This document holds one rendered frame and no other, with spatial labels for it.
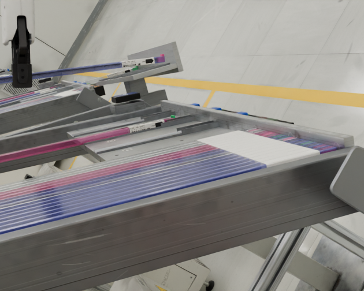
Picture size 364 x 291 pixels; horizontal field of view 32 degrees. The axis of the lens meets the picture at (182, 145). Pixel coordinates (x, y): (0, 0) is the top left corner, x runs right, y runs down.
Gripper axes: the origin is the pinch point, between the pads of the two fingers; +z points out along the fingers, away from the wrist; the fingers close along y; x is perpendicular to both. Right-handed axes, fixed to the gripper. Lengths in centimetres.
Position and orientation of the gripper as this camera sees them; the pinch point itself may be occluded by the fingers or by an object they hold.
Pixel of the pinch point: (21, 75)
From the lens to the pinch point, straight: 113.9
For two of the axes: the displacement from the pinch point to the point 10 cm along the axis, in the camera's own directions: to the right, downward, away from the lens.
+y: 3.1, 1.2, -9.4
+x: 9.5, -0.5, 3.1
